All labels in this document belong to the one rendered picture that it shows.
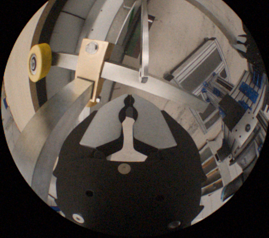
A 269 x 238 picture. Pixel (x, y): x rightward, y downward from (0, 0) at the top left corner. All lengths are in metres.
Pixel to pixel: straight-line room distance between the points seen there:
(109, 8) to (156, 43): 0.72
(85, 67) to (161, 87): 0.14
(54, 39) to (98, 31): 0.19
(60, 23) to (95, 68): 0.26
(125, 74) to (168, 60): 0.94
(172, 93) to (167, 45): 0.92
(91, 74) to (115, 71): 0.04
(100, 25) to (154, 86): 0.35
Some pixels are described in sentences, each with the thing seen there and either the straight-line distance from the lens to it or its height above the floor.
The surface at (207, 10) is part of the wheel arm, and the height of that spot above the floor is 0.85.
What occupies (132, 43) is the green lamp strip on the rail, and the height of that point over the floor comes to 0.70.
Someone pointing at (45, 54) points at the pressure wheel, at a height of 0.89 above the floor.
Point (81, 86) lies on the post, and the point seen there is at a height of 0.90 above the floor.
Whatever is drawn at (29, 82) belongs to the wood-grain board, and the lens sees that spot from 0.28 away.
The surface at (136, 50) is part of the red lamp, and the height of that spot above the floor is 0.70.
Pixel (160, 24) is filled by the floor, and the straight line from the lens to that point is 1.11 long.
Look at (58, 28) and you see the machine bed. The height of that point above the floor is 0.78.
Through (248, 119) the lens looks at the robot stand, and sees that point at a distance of 0.46.
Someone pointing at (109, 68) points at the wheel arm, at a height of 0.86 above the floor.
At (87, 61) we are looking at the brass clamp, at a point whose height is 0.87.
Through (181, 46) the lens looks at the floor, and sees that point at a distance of 1.15.
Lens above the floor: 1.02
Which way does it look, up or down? 59 degrees down
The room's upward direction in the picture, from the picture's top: 178 degrees clockwise
